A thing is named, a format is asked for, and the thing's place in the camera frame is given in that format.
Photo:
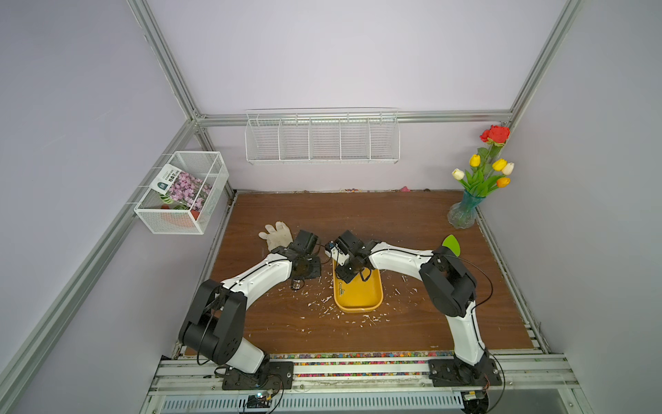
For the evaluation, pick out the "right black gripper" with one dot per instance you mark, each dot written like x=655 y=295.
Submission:
x=344 y=275

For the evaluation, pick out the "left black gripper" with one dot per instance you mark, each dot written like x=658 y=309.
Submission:
x=315 y=270

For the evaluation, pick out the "yellow plastic storage box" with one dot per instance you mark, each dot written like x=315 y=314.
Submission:
x=363 y=294

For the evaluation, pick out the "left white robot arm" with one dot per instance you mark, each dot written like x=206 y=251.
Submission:
x=215 y=322

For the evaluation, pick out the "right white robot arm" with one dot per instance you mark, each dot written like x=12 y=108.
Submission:
x=450 y=286

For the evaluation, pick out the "white rubber glove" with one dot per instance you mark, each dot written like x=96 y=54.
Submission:
x=277 y=235

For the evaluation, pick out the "green leaf spatula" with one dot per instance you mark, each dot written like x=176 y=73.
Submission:
x=452 y=243

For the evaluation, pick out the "blue glass vase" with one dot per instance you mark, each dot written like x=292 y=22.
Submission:
x=464 y=214

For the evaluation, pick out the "pink flower packet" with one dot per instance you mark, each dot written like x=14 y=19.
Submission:
x=180 y=190

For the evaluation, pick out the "artificial flower bouquet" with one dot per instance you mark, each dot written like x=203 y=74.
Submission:
x=487 y=171

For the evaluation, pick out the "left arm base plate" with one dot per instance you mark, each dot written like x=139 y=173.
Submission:
x=258 y=375

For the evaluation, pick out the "white wire wall shelf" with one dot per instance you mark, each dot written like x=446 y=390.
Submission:
x=322 y=136

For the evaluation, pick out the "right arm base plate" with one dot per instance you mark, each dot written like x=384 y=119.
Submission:
x=456 y=373

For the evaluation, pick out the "white wire basket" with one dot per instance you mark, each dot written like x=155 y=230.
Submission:
x=161 y=219

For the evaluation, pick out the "aluminium front rail frame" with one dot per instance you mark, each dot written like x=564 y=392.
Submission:
x=519 y=382

